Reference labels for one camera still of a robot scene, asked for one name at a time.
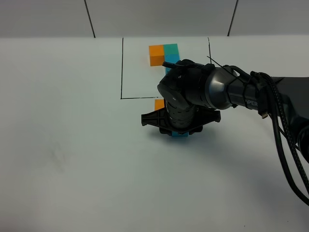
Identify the blue template block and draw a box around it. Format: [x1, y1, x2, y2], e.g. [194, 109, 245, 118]
[165, 54, 180, 64]

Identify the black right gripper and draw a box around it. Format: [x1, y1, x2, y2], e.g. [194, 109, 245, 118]
[141, 106, 221, 135]

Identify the green template block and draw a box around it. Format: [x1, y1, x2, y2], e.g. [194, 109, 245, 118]
[163, 43, 179, 56]

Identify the orange template block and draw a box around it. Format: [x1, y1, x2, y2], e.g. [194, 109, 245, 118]
[149, 45, 165, 67]

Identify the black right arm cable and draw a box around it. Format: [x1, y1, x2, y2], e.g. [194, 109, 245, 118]
[250, 71, 309, 206]

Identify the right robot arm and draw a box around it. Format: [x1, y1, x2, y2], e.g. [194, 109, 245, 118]
[141, 59, 309, 159]

